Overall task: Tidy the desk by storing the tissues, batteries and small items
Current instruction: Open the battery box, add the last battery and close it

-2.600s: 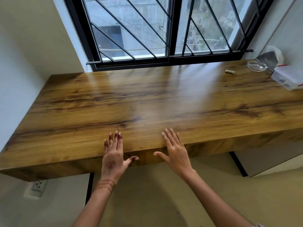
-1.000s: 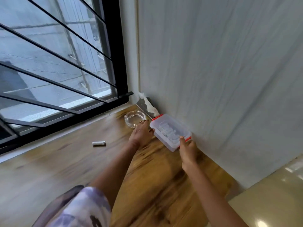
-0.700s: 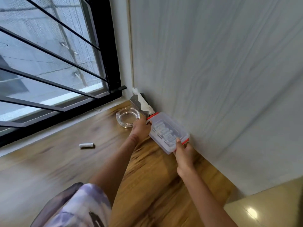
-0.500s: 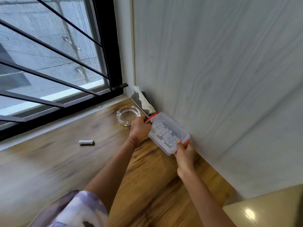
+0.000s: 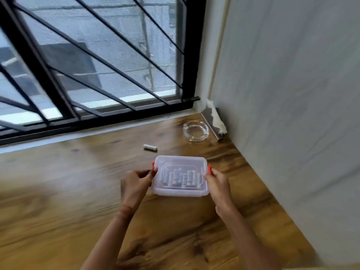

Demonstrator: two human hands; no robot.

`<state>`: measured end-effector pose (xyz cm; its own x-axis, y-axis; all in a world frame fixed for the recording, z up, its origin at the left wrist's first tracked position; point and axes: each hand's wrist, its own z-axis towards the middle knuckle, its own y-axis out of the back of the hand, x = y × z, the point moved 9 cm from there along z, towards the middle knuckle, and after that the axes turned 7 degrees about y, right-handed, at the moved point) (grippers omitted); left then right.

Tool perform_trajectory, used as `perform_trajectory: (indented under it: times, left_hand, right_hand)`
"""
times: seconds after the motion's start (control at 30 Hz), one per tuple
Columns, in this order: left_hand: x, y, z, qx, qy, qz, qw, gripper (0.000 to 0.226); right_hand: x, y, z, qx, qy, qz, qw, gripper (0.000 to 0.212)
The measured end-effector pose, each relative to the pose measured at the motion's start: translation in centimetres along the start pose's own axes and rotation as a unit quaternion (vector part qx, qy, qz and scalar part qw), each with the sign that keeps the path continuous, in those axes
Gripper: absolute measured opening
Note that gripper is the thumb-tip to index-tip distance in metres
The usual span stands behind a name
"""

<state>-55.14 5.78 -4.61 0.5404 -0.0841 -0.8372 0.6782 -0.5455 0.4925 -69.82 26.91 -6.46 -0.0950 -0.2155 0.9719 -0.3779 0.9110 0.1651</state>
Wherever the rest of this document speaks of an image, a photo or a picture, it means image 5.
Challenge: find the black window grille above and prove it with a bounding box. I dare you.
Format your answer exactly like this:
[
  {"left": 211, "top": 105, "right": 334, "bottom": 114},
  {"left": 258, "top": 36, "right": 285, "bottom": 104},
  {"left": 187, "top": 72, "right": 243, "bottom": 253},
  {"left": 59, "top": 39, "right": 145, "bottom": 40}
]
[{"left": 0, "top": 0, "right": 207, "bottom": 146}]

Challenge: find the group of white batteries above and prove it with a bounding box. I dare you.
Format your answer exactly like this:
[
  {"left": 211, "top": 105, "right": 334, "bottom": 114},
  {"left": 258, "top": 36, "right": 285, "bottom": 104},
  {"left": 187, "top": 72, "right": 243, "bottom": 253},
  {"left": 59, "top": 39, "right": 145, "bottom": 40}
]
[{"left": 161, "top": 167, "right": 203, "bottom": 188}]

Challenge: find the person's right forearm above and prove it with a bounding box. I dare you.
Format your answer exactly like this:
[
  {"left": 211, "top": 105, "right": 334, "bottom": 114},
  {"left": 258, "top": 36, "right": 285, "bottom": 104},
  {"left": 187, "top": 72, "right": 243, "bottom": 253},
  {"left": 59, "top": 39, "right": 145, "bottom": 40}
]
[{"left": 217, "top": 208, "right": 284, "bottom": 270}]

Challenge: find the person's right hand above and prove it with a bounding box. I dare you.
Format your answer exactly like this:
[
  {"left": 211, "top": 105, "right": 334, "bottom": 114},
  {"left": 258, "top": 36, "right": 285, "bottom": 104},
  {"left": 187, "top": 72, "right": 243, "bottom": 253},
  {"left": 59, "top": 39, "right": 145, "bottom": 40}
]
[{"left": 203, "top": 168, "right": 235, "bottom": 220}]

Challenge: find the clear plastic lidded container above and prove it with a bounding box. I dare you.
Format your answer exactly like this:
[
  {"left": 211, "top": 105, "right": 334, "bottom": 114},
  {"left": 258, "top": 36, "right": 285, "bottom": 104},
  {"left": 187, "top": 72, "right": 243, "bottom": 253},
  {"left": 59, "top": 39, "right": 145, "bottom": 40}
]
[{"left": 151, "top": 155, "right": 211, "bottom": 197}]

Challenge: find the person's left hand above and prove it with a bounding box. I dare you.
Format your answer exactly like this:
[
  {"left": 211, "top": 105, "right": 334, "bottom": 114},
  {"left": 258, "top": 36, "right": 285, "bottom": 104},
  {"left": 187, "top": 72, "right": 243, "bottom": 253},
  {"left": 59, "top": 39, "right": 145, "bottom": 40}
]
[{"left": 120, "top": 167, "right": 159, "bottom": 212}]

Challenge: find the person's left forearm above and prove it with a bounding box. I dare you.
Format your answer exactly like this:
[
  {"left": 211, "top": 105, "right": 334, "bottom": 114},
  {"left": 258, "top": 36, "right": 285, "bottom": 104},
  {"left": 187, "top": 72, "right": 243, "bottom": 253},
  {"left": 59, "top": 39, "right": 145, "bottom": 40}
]
[{"left": 79, "top": 205, "right": 141, "bottom": 270}]

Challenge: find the clear glass ashtray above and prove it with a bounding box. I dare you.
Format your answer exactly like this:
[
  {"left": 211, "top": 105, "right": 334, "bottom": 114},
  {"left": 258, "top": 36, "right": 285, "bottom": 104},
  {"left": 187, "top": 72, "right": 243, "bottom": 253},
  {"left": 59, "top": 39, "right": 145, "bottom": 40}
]
[{"left": 183, "top": 121, "right": 210, "bottom": 142}]

